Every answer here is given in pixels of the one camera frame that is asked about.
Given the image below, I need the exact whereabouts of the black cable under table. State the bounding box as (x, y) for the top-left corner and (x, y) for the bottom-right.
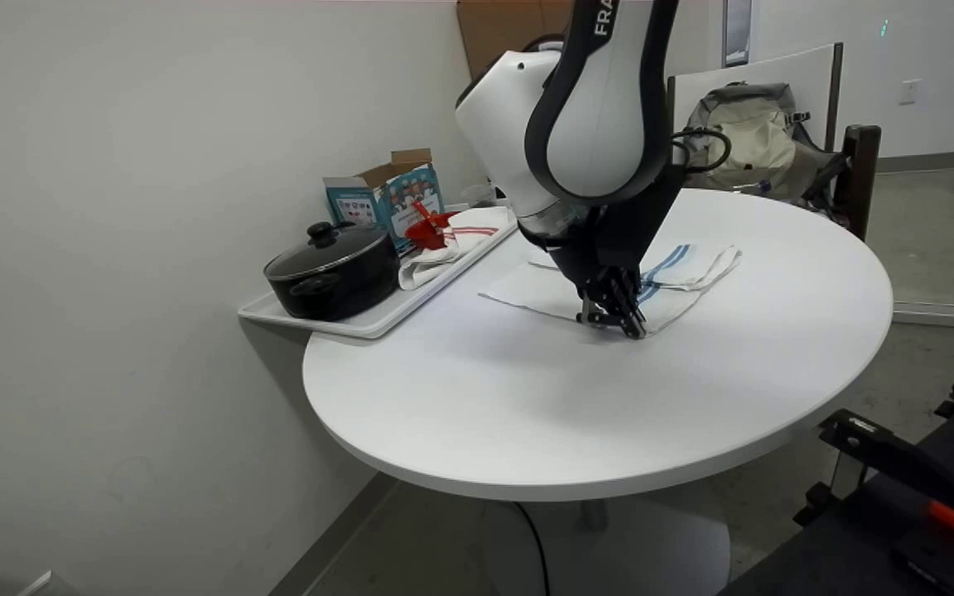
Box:
(510, 501), (555, 596)

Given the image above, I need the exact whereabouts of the white partition panel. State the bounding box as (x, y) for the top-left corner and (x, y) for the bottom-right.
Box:
(668, 40), (848, 160)

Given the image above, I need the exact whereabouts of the black cart top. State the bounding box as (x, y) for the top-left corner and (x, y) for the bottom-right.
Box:
(720, 308), (954, 596)

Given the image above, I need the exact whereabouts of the black pot with lid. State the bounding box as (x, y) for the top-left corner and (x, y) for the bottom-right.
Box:
(260, 220), (403, 325)

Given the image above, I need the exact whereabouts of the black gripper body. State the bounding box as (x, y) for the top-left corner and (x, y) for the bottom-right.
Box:
(547, 162), (690, 294)

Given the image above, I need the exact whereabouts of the white rectangular tray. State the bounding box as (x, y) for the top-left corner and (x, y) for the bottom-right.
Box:
(235, 203), (523, 346)

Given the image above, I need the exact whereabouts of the white red-striped cloth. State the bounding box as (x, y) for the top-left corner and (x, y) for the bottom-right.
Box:
(393, 199), (503, 294)

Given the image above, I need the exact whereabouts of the round white table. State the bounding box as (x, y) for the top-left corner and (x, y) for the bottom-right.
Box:
(298, 186), (896, 596)

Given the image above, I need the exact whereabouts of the white blue-striped table cloth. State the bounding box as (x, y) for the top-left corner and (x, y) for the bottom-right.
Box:
(473, 242), (745, 339)

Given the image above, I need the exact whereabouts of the dark wooden chair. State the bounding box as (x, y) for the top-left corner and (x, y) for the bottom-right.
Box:
(825, 123), (883, 242)

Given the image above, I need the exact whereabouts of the large brown cardboard box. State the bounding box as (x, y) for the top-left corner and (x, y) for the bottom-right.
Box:
(452, 0), (581, 87)

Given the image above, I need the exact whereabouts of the blue printed cardboard carton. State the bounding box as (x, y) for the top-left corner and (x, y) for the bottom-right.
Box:
(322, 145), (451, 262)

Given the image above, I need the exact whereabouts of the orange black bar clamp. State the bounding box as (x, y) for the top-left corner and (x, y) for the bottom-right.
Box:
(815, 406), (954, 562)

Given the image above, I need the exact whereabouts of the beige fabric bag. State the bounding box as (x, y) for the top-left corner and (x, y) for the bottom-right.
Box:
(678, 81), (848, 209)

